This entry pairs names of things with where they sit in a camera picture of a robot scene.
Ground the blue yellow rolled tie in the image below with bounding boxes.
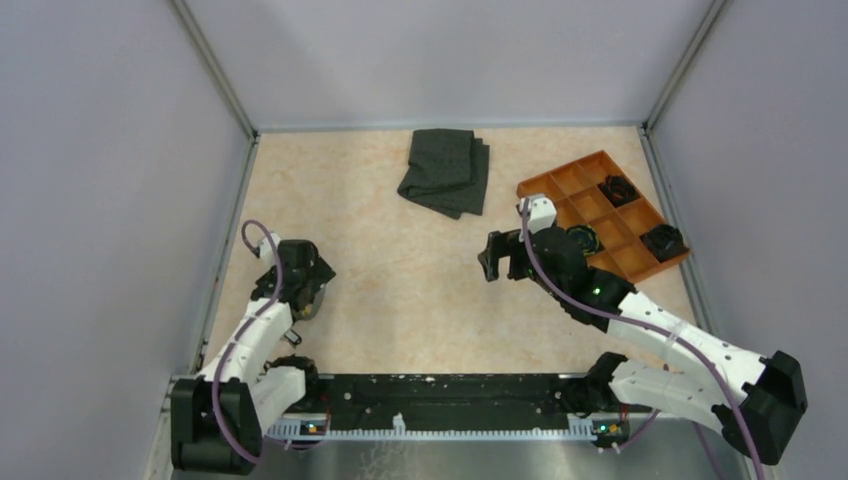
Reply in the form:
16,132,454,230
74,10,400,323
566,224,604,257

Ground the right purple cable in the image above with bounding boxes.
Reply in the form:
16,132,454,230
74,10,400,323
519,198,770,480

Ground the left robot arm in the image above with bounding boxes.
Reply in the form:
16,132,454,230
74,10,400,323
170,236,336,476

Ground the black rolled belt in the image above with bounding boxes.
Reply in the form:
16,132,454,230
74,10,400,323
598,175,641,208

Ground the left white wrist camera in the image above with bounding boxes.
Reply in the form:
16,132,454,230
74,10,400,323
256,232,281,264

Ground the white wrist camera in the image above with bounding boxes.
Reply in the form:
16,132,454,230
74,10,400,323
256,232,281,264
519,194,557,234

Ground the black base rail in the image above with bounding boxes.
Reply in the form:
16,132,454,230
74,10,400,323
291,372,637,442

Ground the black rolled strap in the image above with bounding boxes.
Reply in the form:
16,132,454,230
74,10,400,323
639,223,689,262

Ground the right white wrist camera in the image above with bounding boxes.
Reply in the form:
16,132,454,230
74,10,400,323
519,194,557,234

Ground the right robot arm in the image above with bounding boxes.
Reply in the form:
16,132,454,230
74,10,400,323
478,227,808,466

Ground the dark grey folded cloth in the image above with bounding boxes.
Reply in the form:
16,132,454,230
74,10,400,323
397,128,490,219

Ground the orange compartment tray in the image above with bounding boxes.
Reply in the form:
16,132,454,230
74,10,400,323
516,151,691,283

